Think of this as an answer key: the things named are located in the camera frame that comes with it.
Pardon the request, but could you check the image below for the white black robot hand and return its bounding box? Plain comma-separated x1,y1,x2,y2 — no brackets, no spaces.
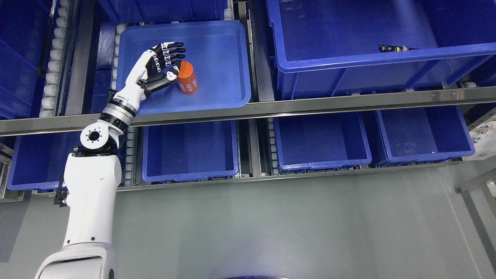
107,42,186,116

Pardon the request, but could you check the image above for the orange cylindrical capacitor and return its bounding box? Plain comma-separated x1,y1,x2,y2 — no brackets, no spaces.
176,61,198,95

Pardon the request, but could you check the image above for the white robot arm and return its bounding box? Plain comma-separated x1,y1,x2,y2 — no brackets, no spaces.
35,97,140,279

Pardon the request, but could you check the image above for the shallow blue tray bin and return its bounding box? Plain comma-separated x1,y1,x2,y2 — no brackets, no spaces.
116,21,251,115

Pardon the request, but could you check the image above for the blue bin top centre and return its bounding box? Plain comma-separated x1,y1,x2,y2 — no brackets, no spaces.
99,0,232,24

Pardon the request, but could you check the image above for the blue bin lower middle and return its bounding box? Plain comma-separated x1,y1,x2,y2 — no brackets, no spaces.
142,121,239,183

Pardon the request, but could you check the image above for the white roller track left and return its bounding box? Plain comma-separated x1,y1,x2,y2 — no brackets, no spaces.
38,0,73,118

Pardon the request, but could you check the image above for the blue bin far left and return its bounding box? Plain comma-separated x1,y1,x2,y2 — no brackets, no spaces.
0,0,52,119

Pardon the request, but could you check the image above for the blue bin lower left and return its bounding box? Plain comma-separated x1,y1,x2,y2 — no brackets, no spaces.
7,130,124,191

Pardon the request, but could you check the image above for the large blue bin upper right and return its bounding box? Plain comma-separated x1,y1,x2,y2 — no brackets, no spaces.
266,0,496,100

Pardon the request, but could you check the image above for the blue bin lower right centre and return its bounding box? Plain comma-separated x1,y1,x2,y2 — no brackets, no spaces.
273,112,372,173

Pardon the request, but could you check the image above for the small black electronic part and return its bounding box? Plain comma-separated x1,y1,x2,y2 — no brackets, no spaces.
378,44,418,53

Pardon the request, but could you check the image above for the blue bin lower far right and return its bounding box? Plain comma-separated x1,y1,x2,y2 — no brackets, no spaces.
364,105,475,167

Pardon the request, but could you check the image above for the white labelled sign board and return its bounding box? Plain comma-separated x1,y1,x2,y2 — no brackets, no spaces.
463,113,496,161

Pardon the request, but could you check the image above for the steel shelf rack frame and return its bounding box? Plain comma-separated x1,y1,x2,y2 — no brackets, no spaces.
0,0,496,203

